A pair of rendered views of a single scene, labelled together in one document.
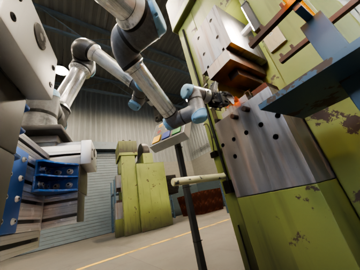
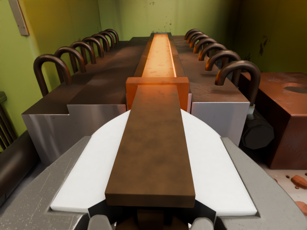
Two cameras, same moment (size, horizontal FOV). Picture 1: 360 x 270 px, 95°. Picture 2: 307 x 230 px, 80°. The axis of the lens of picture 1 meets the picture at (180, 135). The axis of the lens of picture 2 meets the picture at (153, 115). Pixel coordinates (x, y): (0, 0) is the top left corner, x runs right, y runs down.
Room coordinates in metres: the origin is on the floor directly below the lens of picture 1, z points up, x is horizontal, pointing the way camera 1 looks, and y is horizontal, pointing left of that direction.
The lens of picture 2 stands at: (0.79, -0.26, 1.06)
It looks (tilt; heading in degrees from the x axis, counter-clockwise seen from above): 30 degrees down; 309
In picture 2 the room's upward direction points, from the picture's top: 1 degrees counter-clockwise
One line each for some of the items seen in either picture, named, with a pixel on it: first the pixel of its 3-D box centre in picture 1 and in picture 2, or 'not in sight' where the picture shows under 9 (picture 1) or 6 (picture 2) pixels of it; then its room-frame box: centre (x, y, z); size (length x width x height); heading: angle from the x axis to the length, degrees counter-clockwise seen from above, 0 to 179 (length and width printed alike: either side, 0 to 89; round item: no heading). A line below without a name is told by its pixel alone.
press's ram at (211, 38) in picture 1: (231, 45); not in sight; (0.98, -0.55, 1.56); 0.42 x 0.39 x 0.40; 126
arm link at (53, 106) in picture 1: (42, 103); not in sight; (0.54, 0.53, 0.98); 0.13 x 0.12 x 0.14; 27
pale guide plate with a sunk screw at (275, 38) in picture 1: (272, 36); not in sight; (0.71, -0.64, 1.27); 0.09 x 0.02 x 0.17; 36
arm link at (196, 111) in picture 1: (194, 111); not in sight; (0.69, -0.09, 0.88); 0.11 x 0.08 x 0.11; 63
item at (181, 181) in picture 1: (201, 178); not in sight; (1.12, -0.08, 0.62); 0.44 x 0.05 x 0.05; 126
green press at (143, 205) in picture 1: (147, 181); not in sight; (5.87, 1.47, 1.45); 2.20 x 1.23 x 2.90; 127
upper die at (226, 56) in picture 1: (237, 72); not in sight; (1.01, -0.52, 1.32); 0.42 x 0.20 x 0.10; 126
